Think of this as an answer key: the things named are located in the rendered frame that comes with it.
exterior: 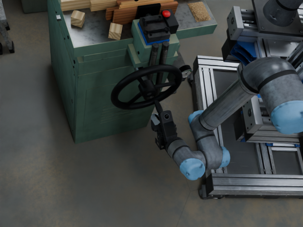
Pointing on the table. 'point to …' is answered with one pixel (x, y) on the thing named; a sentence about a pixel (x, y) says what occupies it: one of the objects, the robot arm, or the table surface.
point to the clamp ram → (148, 10)
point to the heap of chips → (199, 11)
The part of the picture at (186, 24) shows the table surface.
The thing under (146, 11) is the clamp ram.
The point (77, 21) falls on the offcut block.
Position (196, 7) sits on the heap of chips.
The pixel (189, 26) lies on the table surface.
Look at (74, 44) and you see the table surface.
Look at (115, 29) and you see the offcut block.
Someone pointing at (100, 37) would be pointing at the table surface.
